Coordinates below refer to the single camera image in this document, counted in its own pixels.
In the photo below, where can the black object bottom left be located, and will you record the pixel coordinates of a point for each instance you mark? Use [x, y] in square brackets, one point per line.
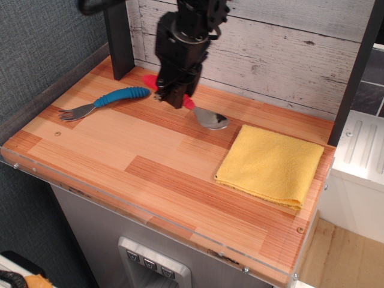
[13, 262]

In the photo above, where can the white toy sink unit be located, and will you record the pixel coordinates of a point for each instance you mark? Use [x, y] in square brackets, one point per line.
[352, 197]

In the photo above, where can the red handled metal spoon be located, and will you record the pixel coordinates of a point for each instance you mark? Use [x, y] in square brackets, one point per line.
[206, 118]

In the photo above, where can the orange object bottom left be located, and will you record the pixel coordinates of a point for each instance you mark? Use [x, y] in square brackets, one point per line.
[37, 281]

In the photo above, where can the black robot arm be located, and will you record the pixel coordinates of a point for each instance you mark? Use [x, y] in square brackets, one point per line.
[209, 15]

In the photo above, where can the dark left support post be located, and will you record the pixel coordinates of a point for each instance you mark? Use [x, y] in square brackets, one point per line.
[119, 39]

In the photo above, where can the dark right support post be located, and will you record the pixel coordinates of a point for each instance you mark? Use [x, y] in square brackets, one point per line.
[368, 40]

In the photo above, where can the grey ice dispenser panel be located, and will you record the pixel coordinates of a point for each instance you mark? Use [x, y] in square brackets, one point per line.
[145, 267]

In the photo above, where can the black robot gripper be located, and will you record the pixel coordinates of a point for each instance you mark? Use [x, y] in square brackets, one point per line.
[180, 46]

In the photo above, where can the silver toy fridge cabinet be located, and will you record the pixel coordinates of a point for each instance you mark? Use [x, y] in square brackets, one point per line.
[98, 229]

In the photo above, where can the dark support post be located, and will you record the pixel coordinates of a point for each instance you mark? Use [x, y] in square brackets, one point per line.
[119, 39]
[368, 40]

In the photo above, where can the clear acrylic edge strip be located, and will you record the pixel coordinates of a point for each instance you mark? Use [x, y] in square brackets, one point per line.
[276, 277]

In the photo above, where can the blue handled metal fork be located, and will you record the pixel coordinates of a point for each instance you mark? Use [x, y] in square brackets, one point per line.
[121, 94]

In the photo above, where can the yellow folded cloth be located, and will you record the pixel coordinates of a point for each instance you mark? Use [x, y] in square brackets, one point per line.
[270, 166]

